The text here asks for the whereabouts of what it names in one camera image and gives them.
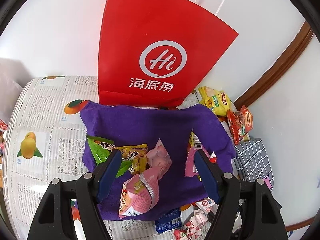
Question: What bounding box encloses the small red snack packet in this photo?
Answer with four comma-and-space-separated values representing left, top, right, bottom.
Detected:
209, 152, 217, 164

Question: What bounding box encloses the green triangular snack pack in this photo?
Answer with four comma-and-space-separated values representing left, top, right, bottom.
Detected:
87, 135, 132, 178

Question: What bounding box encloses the long pink red wrapper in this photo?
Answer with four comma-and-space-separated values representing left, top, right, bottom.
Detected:
195, 197, 215, 214

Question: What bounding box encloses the yellow triangular snack pack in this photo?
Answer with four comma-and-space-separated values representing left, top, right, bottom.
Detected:
117, 144, 148, 175

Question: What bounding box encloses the pink yellow candy bag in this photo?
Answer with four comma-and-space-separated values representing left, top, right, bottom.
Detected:
184, 131, 210, 177

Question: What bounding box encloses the pink silver-striped snack bag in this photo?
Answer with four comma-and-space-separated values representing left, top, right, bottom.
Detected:
118, 167, 159, 219

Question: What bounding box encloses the light pink snack packet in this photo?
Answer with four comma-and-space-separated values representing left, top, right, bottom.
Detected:
146, 139, 172, 180

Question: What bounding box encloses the blue snack packet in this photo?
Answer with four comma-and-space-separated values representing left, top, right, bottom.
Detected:
155, 207, 182, 233

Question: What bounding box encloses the grey checked cloth with star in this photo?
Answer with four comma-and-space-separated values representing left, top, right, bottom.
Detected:
233, 138, 274, 193

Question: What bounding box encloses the purple towel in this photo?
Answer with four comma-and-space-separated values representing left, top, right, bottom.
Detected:
80, 101, 235, 221

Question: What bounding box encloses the strawberry print snack packet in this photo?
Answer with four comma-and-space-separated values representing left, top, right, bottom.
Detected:
174, 210, 208, 240

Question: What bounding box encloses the orange chips bag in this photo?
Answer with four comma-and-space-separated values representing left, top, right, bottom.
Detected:
227, 106, 253, 145

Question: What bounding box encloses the yellow chips bag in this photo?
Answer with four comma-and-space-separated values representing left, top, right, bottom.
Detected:
195, 86, 231, 116

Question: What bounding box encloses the red paper shopping bag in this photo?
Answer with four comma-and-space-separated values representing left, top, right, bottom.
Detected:
98, 0, 238, 108

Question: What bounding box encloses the white plastic shopping bag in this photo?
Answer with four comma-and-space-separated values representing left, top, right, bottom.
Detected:
0, 74, 22, 125

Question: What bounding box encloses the brown wooden door frame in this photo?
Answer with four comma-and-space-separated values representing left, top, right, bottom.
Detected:
234, 21, 314, 109

